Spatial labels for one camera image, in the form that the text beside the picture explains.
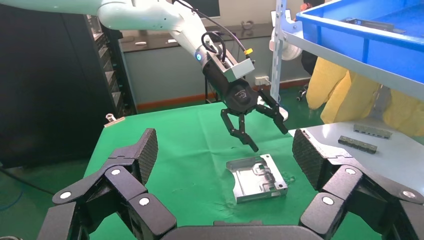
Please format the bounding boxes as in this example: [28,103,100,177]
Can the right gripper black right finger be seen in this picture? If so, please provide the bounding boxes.
[291,128,424,240]

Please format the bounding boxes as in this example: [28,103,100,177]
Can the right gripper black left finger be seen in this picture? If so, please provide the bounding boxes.
[36,128,178,240]

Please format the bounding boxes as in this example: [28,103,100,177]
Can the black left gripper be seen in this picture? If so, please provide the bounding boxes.
[202,61,289,154]

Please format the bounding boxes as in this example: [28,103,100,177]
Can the grey stamped metal plate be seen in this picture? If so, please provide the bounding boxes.
[226,153,289,204]

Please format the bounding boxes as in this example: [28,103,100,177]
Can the dark grey connector strip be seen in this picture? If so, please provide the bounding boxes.
[337,135,379,155]

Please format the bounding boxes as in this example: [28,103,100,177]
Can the black office chair casters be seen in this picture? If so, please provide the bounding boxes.
[296,84,311,102]

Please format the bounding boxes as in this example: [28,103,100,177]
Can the light grey connector strip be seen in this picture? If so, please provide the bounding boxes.
[353,124,393,140]

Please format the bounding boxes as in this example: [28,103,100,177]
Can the silver binder clip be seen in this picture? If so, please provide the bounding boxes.
[103,113,127,128]

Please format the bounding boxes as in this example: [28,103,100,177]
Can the white metal shelf rack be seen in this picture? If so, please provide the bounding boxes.
[268,0,424,117]

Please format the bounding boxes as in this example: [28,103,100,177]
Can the green table cloth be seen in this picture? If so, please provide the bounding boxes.
[82,101,382,240]

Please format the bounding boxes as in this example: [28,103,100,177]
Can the person in dark clothes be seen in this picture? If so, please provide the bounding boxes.
[299,0,327,76]

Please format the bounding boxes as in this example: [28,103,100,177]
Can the white round base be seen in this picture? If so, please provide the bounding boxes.
[268,26,304,123]

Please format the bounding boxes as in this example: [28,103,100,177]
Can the yellow mesh bag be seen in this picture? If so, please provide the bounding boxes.
[305,56,424,137]

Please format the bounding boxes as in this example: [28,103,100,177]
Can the dark topped lab bench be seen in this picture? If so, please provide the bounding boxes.
[119,22,275,54]

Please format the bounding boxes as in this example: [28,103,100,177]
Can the black drawer rack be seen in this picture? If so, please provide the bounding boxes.
[84,14,137,117]

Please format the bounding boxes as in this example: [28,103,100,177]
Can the blue plastic bin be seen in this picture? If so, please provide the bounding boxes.
[295,0,424,84]

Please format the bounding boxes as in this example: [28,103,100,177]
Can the large black panel cabinet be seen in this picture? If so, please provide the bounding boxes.
[0,4,110,168]

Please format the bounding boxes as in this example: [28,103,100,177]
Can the black computer monitor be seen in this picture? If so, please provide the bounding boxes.
[185,0,221,18]

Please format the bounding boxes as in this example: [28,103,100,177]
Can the metal plate with black insert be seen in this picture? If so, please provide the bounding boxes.
[342,17,408,35]

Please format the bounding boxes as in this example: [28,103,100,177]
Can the black floor cable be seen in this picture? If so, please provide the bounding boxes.
[0,165,56,196]

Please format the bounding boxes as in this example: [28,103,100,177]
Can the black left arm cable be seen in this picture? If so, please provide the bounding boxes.
[172,0,254,65]

